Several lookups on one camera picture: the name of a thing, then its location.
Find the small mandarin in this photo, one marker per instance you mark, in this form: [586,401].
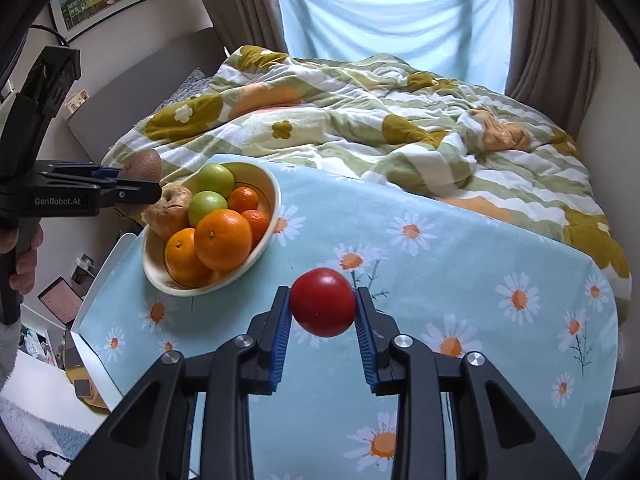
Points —
[244,199]

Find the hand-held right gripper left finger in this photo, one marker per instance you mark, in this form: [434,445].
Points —
[281,345]

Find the daisy print tablecloth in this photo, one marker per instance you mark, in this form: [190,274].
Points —
[450,270]

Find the flower print blanket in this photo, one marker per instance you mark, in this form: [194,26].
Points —
[400,135]

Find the large orange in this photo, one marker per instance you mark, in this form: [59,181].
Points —
[222,240]

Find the grey headboard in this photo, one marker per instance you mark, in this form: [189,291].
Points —
[140,85]

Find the white charger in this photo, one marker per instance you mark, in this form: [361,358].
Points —
[82,265]

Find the large green apple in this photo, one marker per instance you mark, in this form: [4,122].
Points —
[215,180]

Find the grey patterned pillow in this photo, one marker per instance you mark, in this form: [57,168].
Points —
[187,85]

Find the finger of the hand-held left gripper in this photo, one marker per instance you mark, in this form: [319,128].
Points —
[135,192]
[107,172]

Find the light blue window cloth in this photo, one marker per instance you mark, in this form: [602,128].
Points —
[390,15]

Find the person's left hand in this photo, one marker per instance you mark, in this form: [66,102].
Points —
[27,260]

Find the wrinkled red-yellow apple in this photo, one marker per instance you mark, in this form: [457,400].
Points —
[167,210]

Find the bumpy mandarin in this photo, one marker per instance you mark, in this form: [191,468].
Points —
[259,225]

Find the brown kiwi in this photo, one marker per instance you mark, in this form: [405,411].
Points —
[145,165]

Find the pink screen tablet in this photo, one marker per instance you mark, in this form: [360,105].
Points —
[60,300]

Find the wall socket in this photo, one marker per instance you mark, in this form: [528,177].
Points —
[77,100]

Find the brown curtain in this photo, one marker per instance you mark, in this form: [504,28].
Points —
[550,35]
[235,0]

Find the red tomato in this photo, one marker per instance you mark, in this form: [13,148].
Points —
[322,302]

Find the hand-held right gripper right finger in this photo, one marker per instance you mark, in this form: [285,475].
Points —
[367,345]

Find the white and blue rug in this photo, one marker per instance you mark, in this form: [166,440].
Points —
[30,425]

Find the white table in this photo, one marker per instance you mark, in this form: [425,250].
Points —
[95,300]

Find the cream bowl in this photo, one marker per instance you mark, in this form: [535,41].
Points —
[270,195]

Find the small green apple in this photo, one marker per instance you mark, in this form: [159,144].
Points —
[207,205]

